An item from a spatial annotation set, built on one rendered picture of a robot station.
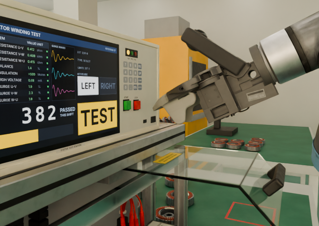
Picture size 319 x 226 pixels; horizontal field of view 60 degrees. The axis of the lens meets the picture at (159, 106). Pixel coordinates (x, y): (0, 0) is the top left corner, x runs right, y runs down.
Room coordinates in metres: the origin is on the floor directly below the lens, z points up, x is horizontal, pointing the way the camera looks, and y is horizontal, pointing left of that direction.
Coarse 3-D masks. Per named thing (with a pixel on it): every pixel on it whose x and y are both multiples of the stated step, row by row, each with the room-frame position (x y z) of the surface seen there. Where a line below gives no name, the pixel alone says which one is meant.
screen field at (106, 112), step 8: (80, 104) 0.43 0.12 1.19; (88, 104) 0.45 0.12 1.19; (96, 104) 0.47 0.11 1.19; (104, 104) 0.49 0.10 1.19; (112, 104) 0.51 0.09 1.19; (80, 112) 0.43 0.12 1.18; (88, 112) 0.45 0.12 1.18; (96, 112) 0.47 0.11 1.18; (104, 112) 0.49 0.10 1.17; (112, 112) 0.51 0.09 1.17; (80, 120) 0.43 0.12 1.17; (88, 120) 0.45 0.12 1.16; (96, 120) 0.47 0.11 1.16; (104, 120) 0.49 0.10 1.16; (112, 120) 0.51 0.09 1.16; (80, 128) 0.43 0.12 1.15; (88, 128) 0.45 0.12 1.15; (96, 128) 0.47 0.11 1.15; (104, 128) 0.49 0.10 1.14
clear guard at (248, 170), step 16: (144, 160) 0.57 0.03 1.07; (176, 160) 0.57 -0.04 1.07; (192, 160) 0.57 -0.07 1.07; (208, 160) 0.57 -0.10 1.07; (224, 160) 0.57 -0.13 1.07; (240, 160) 0.57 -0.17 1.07; (256, 160) 0.58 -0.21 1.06; (176, 176) 0.47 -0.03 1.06; (192, 176) 0.46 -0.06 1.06; (208, 176) 0.46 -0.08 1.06; (224, 176) 0.46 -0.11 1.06; (240, 176) 0.46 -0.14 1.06; (256, 176) 0.50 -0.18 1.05; (256, 192) 0.45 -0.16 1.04; (272, 208) 0.44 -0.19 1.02; (272, 224) 0.40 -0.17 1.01
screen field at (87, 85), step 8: (80, 80) 0.43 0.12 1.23; (88, 80) 0.45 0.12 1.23; (96, 80) 0.47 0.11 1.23; (104, 80) 0.49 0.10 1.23; (112, 80) 0.51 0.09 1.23; (80, 88) 0.43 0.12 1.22; (88, 88) 0.45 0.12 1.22; (96, 88) 0.47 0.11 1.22; (104, 88) 0.49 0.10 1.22; (112, 88) 0.51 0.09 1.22
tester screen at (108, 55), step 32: (0, 32) 0.32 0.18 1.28; (32, 32) 0.36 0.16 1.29; (0, 64) 0.32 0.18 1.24; (32, 64) 0.35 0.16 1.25; (64, 64) 0.40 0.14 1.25; (96, 64) 0.47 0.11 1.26; (0, 96) 0.32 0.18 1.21; (32, 96) 0.35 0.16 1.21; (64, 96) 0.40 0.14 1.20; (96, 96) 0.47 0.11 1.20; (0, 128) 0.31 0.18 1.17; (32, 128) 0.35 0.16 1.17
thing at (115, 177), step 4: (116, 172) 0.55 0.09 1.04; (120, 172) 0.57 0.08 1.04; (124, 172) 0.58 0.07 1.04; (108, 176) 0.53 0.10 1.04; (112, 176) 0.54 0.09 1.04; (116, 176) 0.55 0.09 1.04; (120, 176) 0.57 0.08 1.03; (124, 176) 0.58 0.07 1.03; (100, 180) 0.54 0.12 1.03; (104, 180) 0.54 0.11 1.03; (108, 180) 0.53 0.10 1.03; (112, 180) 0.54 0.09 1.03; (116, 180) 0.55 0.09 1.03; (108, 184) 0.53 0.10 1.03
